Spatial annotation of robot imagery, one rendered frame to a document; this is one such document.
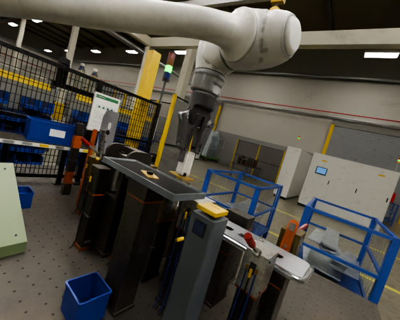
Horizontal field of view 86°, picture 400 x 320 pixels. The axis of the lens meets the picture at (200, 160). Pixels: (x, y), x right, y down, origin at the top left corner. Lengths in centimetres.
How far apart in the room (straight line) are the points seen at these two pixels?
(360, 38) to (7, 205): 432
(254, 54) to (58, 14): 36
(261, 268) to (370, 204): 816
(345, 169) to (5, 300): 850
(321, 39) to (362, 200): 575
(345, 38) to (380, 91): 1154
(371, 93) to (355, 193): 817
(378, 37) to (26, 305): 441
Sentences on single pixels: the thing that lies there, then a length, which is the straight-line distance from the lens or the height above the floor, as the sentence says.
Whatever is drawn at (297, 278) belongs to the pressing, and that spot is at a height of 100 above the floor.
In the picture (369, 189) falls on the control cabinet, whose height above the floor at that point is 127.
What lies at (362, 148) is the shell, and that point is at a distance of 1479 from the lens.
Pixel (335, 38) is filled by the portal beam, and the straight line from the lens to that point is 434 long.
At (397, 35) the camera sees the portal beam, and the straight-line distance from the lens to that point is 430.
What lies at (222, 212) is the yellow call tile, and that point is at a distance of 54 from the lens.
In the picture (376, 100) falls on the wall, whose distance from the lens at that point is 1556.
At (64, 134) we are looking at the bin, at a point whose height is 110.
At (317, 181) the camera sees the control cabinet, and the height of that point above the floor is 102.
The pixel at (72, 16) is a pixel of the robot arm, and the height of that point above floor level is 146.
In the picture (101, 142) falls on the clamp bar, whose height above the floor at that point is 114.
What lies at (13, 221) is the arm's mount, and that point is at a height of 80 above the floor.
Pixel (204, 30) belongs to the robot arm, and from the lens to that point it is 46.
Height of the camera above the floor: 131
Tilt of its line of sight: 5 degrees down
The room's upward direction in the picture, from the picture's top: 16 degrees clockwise
